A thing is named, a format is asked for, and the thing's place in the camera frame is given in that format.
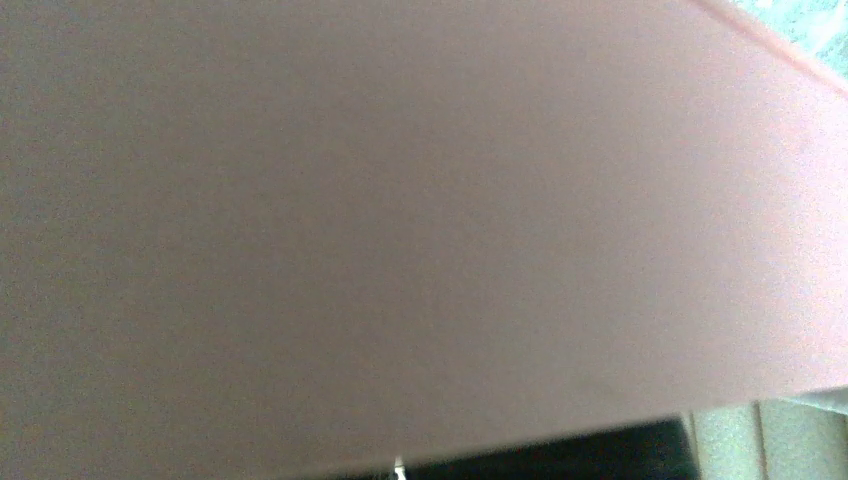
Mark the pink jewelry box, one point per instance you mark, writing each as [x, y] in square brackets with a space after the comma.
[282, 238]

